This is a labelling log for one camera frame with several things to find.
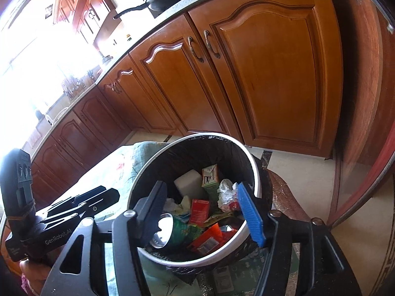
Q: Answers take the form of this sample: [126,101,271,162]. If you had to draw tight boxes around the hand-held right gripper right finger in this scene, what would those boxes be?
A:
[237,182,362,296]

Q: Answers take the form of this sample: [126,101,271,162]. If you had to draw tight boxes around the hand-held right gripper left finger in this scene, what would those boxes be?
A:
[43,181,168,296]

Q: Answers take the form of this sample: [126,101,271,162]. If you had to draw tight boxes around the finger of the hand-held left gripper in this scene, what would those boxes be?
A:
[36,203,81,225]
[60,186,120,218]

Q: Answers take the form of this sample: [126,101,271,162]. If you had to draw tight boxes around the paper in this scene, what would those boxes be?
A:
[163,195,193,219]

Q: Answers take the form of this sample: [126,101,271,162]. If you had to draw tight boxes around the clear plastic bag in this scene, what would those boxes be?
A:
[217,179,241,213]

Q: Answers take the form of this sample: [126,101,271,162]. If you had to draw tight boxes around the green drink pouch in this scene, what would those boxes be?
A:
[204,211,244,227]

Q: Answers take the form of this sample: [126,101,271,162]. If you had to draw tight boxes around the red and green snack bag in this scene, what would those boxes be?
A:
[150,213,235,255]

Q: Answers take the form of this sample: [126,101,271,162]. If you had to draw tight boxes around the white foam block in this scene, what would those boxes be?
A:
[173,169,202,196]

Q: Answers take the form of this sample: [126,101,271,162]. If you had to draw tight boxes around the red and white milk carton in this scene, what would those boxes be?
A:
[188,199,211,227]

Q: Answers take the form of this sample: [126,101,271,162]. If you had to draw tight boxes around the small green carton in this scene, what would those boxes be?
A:
[201,164,221,202]

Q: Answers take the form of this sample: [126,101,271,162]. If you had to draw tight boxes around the white round trash bin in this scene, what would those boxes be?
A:
[126,132,264,268]

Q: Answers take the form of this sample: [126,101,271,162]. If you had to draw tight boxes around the person's left forearm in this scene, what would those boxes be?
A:
[19,275,39,296]

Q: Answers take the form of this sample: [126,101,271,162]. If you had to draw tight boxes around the person's left hand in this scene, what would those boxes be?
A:
[19,257,54,288]

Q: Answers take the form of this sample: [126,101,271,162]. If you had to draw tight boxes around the light blue floral tablecloth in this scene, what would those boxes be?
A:
[46,141,173,296]

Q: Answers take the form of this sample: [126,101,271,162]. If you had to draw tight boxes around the kitchen utensil rack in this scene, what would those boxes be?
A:
[60,75,87,99]

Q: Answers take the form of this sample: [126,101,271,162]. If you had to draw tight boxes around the wooden kitchen cabinet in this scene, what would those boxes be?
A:
[29,0,346,205]

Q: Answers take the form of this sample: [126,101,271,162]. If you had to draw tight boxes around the wooden wall cabinet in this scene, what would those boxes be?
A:
[54,0,118,47]

